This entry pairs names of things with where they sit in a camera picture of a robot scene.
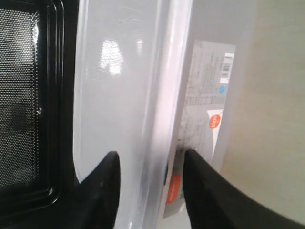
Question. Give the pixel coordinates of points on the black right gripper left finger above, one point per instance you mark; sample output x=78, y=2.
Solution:
x=95, y=195

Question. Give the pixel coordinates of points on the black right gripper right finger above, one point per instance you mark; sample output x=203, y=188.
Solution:
x=213, y=203

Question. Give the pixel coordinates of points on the white plastic lidded container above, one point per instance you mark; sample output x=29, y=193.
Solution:
x=152, y=76

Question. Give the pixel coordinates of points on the white microwave door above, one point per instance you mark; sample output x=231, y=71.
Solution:
x=37, y=69

